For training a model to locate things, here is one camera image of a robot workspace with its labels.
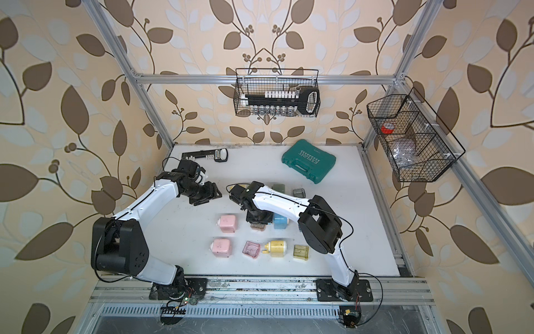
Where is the black socket rail in basket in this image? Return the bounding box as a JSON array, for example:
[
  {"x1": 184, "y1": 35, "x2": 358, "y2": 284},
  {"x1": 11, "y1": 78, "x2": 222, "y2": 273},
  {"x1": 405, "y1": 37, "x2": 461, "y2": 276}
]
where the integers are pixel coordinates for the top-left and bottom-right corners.
[{"x1": 234, "y1": 87, "x2": 321, "y2": 117}]

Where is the brown clear sharpener tray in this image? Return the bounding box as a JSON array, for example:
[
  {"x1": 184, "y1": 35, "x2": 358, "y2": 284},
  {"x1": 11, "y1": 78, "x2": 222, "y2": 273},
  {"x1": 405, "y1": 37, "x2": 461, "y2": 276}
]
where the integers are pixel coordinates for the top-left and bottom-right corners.
[{"x1": 250, "y1": 224, "x2": 267, "y2": 231}]

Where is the clear grey sharpener tray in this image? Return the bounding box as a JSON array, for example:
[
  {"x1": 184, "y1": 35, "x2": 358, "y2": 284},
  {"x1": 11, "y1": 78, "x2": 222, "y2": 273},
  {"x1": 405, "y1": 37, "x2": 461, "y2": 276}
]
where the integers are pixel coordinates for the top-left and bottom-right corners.
[{"x1": 292, "y1": 188, "x2": 307, "y2": 198}]

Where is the pink clear sharpener tray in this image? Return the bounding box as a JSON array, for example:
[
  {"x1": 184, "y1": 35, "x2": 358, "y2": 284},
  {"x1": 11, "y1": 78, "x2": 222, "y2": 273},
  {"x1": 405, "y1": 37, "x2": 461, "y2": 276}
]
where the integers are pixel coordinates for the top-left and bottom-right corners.
[{"x1": 242, "y1": 241, "x2": 261, "y2": 259}]

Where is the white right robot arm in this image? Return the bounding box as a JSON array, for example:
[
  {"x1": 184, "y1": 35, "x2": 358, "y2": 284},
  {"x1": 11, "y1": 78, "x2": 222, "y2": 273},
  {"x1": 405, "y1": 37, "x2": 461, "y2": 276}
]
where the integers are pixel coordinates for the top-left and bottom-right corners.
[{"x1": 228, "y1": 181, "x2": 358, "y2": 288}]

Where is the yellow pencil sharpener front row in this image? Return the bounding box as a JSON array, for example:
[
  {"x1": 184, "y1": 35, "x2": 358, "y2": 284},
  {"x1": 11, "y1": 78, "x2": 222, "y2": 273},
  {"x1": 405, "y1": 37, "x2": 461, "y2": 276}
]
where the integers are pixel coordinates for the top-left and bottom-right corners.
[{"x1": 261, "y1": 240, "x2": 287, "y2": 257}]

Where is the yellow clear tray front row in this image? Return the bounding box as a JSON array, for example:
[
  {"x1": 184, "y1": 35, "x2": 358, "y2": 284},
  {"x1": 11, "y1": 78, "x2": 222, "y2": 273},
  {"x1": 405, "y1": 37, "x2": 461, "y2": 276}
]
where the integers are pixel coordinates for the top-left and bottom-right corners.
[{"x1": 293, "y1": 245, "x2": 310, "y2": 261}]

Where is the black wire basket wall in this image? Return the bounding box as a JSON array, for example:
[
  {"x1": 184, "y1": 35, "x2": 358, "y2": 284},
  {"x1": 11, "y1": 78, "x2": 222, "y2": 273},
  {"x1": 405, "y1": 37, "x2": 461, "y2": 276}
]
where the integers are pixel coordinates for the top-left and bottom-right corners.
[
  {"x1": 367, "y1": 88, "x2": 466, "y2": 182},
  {"x1": 233, "y1": 68, "x2": 321, "y2": 118}
]

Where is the aluminium front rail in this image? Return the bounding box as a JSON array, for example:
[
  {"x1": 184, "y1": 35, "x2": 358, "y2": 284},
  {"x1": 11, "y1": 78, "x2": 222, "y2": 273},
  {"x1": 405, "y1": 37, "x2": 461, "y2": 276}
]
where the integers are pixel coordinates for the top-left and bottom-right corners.
[{"x1": 90, "y1": 276, "x2": 435, "y2": 306}]

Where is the black wire basket right wall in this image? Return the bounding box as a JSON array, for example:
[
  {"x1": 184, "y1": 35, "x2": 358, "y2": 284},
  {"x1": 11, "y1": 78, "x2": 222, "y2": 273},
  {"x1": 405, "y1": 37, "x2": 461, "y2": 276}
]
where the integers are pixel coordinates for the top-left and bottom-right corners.
[{"x1": 367, "y1": 88, "x2": 466, "y2": 182}]

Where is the pink pencil sharpener row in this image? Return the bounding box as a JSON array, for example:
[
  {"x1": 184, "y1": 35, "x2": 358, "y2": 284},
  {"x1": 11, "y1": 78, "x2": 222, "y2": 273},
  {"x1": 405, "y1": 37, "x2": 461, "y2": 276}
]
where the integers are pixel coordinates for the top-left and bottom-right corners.
[
  {"x1": 209, "y1": 238, "x2": 232, "y2": 258},
  {"x1": 217, "y1": 214, "x2": 237, "y2": 234}
]

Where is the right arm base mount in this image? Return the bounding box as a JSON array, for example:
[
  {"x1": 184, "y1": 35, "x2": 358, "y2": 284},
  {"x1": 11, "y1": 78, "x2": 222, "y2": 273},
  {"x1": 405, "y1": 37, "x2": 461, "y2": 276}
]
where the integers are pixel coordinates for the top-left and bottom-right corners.
[{"x1": 315, "y1": 278, "x2": 374, "y2": 302}]

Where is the blue pencil sharpener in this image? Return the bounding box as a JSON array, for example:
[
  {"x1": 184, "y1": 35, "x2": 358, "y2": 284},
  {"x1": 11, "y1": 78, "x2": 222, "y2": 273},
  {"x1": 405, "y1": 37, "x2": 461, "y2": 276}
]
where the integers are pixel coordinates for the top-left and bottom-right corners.
[{"x1": 273, "y1": 214, "x2": 289, "y2": 230}]

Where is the right circuit board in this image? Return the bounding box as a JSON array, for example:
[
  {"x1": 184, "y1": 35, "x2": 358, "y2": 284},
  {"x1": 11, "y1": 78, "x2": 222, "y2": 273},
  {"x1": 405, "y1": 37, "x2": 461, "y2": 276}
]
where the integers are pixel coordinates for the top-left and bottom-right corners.
[{"x1": 339, "y1": 306, "x2": 362, "y2": 328}]

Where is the green plastic tool case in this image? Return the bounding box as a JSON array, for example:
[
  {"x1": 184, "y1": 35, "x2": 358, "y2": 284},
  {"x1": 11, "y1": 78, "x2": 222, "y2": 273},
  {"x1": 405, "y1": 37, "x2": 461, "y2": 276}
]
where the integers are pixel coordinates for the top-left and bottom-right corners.
[{"x1": 282, "y1": 139, "x2": 337, "y2": 185}]

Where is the red tape roll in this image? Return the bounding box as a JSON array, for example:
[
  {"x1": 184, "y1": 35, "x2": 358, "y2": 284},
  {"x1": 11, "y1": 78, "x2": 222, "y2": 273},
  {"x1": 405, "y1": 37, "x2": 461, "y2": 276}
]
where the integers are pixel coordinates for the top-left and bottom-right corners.
[{"x1": 380, "y1": 122, "x2": 396, "y2": 135}]

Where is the black wire basket back wall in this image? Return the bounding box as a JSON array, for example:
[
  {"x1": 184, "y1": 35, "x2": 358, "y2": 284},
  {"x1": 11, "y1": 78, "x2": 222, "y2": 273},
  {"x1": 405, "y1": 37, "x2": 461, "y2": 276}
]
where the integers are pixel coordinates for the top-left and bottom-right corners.
[{"x1": 233, "y1": 68, "x2": 321, "y2": 118}]

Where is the green pencil sharpener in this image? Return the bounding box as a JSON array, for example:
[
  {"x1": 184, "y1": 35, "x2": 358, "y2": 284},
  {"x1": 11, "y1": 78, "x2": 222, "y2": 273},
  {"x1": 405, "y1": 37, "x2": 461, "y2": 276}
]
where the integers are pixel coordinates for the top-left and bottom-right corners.
[{"x1": 271, "y1": 183, "x2": 286, "y2": 193}]

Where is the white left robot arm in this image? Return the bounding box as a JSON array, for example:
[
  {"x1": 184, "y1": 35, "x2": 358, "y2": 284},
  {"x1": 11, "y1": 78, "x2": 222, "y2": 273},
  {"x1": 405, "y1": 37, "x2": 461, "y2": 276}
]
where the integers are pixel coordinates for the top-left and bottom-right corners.
[{"x1": 91, "y1": 159, "x2": 222, "y2": 287}]

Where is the pink pencil sharpener front row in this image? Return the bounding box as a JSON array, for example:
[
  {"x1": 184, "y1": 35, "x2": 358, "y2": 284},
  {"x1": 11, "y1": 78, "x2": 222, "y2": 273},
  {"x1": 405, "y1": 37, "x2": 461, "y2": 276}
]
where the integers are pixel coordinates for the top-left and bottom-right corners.
[{"x1": 209, "y1": 238, "x2": 232, "y2": 258}]

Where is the clear plastic bag in basket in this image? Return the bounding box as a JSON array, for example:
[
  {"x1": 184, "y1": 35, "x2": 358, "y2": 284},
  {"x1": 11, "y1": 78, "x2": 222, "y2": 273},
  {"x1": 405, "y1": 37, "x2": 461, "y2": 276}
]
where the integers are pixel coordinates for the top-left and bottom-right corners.
[{"x1": 390, "y1": 138, "x2": 419, "y2": 168}]

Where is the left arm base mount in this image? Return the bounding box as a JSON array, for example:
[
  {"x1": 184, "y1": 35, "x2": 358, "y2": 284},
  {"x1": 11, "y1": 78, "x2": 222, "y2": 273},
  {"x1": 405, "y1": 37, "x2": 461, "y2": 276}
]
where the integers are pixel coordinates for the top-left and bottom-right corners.
[{"x1": 149, "y1": 277, "x2": 208, "y2": 301}]

